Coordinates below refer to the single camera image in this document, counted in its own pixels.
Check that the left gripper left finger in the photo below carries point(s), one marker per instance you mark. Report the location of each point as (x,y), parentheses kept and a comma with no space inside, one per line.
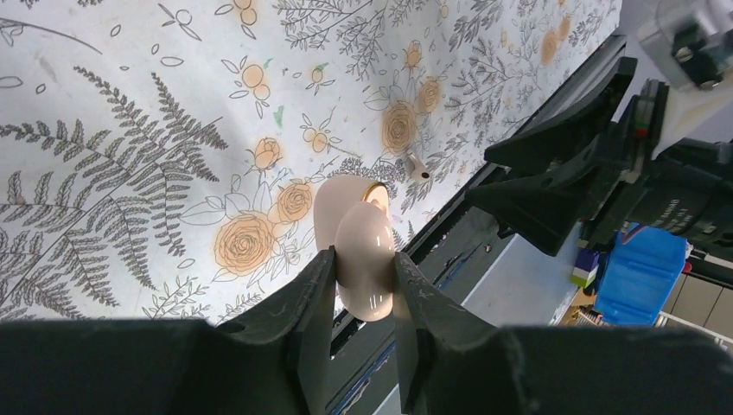
(272,359)

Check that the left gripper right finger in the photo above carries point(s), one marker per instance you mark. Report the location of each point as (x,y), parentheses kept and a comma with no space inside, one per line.
(452,362)

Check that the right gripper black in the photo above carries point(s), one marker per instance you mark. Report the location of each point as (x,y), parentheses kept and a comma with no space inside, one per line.
(562,170)

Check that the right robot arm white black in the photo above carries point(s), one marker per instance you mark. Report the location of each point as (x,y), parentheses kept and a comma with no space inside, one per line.
(689,194)

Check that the blue plastic box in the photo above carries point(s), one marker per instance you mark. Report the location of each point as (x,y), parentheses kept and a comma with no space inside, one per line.
(639,276)

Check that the floral patterned table mat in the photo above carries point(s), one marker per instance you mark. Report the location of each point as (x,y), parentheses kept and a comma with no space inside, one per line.
(160,159)

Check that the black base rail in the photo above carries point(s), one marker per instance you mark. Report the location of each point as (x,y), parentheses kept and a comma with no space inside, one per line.
(454,251)

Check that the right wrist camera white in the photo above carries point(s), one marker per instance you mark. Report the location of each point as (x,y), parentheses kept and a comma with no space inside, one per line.
(690,42)

